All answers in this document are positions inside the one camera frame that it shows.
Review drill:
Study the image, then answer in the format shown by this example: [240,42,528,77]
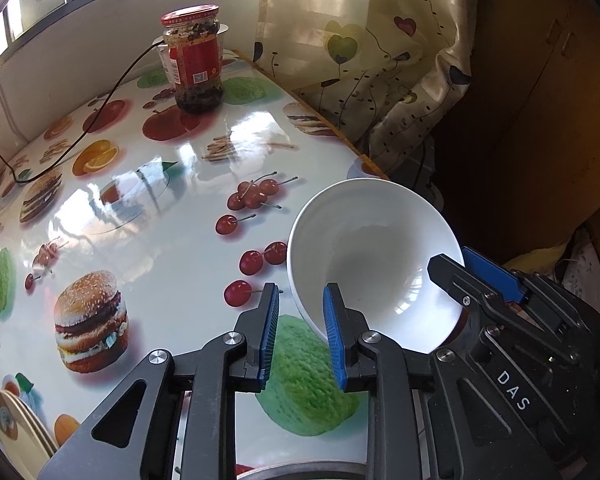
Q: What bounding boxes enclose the wooden cabinet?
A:
[467,0,600,259]

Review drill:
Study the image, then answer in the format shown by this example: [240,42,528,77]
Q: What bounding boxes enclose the black power cable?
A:
[0,42,165,187]

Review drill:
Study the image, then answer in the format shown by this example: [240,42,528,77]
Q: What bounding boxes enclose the fruit print tablecloth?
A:
[0,53,381,469]

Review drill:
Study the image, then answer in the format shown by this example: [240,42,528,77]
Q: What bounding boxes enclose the white bowl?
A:
[287,178,464,353]

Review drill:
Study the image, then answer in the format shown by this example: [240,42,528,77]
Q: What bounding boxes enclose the red lidded sauce jar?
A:
[161,4,224,114]

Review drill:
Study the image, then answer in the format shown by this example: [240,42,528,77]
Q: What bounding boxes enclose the heart patterned curtain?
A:
[254,0,477,174]

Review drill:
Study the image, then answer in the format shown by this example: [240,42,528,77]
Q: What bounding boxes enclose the beige plate with brown spot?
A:
[0,390,58,479]

